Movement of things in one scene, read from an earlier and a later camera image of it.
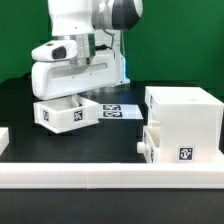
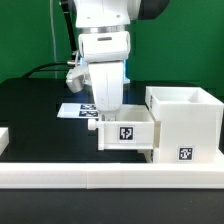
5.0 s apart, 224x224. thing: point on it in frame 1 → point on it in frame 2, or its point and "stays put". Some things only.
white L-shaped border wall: [110, 175] stays put
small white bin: [61, 114] → [131, 127]
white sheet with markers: [119, 111] → [73, 110]
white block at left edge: [4, 139] stays put
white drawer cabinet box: [191, 124] stays put
